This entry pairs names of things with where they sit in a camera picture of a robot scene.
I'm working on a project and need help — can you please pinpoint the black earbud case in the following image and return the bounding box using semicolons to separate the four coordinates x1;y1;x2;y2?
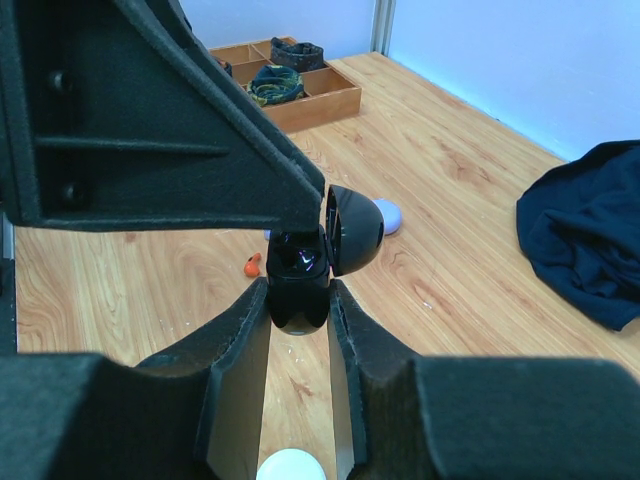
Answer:
266;185;384;336

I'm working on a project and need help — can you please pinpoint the rolled green patterned tie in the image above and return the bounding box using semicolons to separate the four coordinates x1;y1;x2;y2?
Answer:
246;65;305;107

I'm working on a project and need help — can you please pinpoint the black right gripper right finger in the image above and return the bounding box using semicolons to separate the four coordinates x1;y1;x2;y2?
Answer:
327;280;639;479

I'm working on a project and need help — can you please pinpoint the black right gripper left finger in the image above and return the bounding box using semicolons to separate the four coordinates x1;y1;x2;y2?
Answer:
1;279;270;479

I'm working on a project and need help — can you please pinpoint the orange earbud left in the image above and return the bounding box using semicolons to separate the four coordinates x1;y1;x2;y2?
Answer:
243;252;262;278

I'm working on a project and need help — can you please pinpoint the rolled black orange tie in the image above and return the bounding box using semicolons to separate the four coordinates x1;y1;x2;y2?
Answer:
214;57;233;77

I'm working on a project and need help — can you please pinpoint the lavender earbud case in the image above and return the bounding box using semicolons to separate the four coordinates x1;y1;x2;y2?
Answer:
264;198;403;248

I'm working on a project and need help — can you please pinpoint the rolled black tie top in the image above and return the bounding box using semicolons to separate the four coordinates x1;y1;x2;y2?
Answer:
270;37;325;73

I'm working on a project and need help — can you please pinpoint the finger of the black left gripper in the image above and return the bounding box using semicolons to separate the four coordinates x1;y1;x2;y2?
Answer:
1;1;325;232

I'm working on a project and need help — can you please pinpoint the dark navy crumpled cloth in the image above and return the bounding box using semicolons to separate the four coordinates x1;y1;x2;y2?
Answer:
516;140;639;331

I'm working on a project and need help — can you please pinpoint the wooden compartment tray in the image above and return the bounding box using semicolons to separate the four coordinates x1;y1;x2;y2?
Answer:
210;37;362;133

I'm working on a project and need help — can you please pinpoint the aluminium frame post left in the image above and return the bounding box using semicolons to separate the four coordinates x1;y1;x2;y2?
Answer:
370;0;397;56

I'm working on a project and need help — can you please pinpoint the white earbud case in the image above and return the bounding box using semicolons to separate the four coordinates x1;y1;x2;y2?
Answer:
256;448;327;480

